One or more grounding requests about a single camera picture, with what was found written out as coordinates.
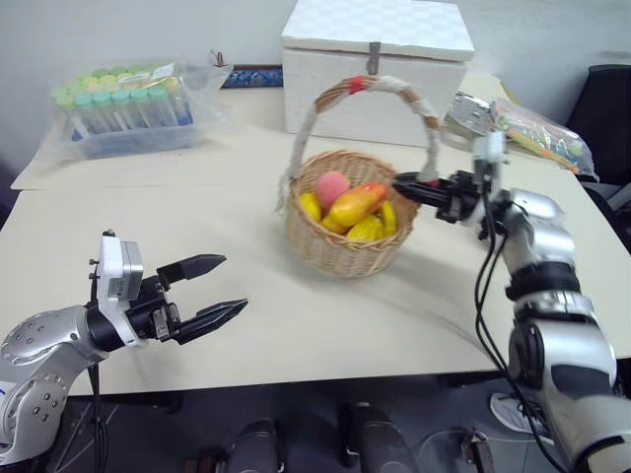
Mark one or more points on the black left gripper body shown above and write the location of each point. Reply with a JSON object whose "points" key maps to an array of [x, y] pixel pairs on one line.
{"points": [[154, 315]]}

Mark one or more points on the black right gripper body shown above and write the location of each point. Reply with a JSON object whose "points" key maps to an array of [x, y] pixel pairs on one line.
{"points": [[458, 197]]}

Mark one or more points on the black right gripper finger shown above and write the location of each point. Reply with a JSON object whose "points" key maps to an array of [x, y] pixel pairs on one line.
{"points": [[421, 181], [424, 198]]}

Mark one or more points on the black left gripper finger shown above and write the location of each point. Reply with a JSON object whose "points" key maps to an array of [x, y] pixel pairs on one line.
{"points": [[214, 315], [194, 267]]}

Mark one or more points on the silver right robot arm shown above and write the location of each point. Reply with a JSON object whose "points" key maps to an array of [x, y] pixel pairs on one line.
{"points": [[567, 325]]}

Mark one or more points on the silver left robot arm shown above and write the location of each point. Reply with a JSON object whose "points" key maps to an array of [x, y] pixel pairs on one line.
{"points": [[44, 340]]}

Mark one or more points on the yellow fruit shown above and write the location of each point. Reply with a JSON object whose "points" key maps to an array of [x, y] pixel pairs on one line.
{"points": [[311, 207], [389, 217], [334, 226], [366, 229]]}

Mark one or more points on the orange yellow mango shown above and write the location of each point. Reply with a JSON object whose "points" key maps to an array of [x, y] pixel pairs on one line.
{"points": [[355, 204]]}

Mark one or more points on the silver foil packet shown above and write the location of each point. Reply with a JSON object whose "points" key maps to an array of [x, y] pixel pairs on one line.
{"points": [[470, 113]]}

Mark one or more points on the pink peach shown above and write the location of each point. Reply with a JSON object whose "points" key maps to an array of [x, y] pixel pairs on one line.
{"points": [[331, 189]]}

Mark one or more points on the white lidded box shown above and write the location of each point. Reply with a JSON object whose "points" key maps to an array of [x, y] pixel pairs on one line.
{"points": [[365, 98]]}

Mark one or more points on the colourful plastic bag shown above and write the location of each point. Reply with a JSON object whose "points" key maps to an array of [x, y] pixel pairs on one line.
{"points": [[542, 135]]}

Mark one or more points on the metal box latch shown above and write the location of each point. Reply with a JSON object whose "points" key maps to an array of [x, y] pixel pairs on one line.
{"points": [[374, 58]]}

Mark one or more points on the blue tube rack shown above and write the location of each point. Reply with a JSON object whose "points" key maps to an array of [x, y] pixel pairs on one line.
{"points": [[138, 140]]}

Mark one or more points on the dark rounded shape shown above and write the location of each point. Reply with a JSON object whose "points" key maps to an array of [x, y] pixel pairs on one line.
{"points": [[256, 448]]}

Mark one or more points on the teal capped test tube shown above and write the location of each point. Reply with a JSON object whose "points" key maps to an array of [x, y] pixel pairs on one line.
{"points": [[85, 113], [140, 106], [121, 108], [159, 104], [102, 111]]}

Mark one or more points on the black chair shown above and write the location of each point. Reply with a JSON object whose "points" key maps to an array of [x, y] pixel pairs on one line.
{"points": [[609, 123]]}

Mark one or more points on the clear plastic bag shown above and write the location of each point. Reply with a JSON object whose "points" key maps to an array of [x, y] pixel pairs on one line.
{"points": [[133, 108]]}

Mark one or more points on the blue patterned flat item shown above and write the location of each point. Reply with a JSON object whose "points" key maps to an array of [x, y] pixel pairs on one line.
{"points": [[251, 78]]}

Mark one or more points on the small red bag clip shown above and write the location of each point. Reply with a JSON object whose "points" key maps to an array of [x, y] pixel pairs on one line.
{"points": [[219, 58]]}

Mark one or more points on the white shoe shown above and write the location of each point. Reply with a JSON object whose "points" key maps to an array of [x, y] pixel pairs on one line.
{"points": [[510, 414]]}

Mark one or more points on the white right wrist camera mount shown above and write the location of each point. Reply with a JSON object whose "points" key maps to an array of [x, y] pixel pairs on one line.
{"points": [[488, 150]]}

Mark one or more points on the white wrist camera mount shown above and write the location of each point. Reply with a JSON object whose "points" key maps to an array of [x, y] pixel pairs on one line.
{"points": [[488, 150], [116, 268]]}

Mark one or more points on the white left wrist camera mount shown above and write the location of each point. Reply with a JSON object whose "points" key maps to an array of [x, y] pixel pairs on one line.
{"points": [[116, 268]]}

